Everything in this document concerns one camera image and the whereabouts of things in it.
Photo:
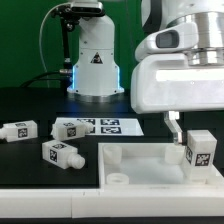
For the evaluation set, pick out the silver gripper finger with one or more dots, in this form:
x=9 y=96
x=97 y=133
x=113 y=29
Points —
x=171 y=120

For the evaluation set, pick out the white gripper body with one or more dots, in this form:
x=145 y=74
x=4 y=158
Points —
x=165 y=82

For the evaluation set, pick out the white square table top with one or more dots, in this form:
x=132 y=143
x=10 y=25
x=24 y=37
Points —
x=143 y=166

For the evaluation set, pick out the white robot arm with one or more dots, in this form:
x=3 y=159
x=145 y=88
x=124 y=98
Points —
x=96 y=77

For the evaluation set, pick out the white sheet with tags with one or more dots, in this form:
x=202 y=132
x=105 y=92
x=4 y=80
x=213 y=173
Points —
x=110 y=126

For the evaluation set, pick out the white L-shaped obstacle fence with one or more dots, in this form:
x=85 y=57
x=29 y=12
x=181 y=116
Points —
x=96 y=203

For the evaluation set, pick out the black camera on stand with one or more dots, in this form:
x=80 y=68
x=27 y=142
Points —
x=70 y=15

